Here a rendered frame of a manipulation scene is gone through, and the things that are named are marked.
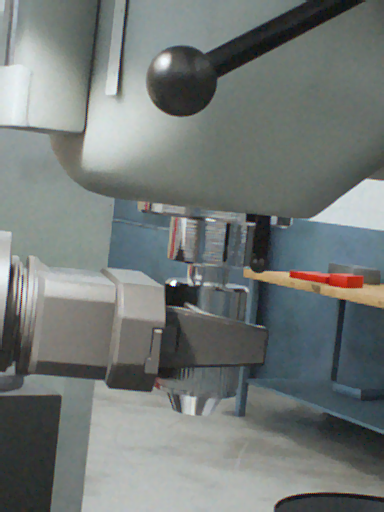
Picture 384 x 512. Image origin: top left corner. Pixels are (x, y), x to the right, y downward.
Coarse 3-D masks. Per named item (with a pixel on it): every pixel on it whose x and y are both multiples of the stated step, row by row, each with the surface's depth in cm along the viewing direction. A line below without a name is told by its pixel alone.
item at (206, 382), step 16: (176, 304) 63; (192, 304) 63; (240, 320) 64; (160, 368) 64; (176, 368) 63; (192, 368) 63; (208, 368) 63; (224, 368) 63; (160, 384) 64; (176, 384) 63; (192, 384) 63; (208, 384) 63; (224, 384) 63
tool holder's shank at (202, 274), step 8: (192, 264) 64; (192, 272) 64; (200, 272) 64; (208, 272) 64; (216, 272) 64; (224, 272) 64; (192, 280) 64; (200, 280) 64; (208, 280) 64; (216, 280) 64; (224, 280) 64
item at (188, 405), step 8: (176, 400) 64; (184, 400) 64; (192, 400) 64; (200, 400) 64; (208, 400) 64; (216, 400) 64; (176, 408) 64; (184, 408) 64; (192, 408) 64; (200, 408) 64; (208, 408) 64
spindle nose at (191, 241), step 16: (176, 224) 63; (192, 224) 62; (208, 224) 62; (224, 224) 62; (176, 240) 63; (192, 240) 62; (208, 240) 62; (224, 240) 62; (240, 240) 63; (176, 256) 63; (192, 256) 62; (208, 256) 62; (224, 256) 62; (240, 256) 63
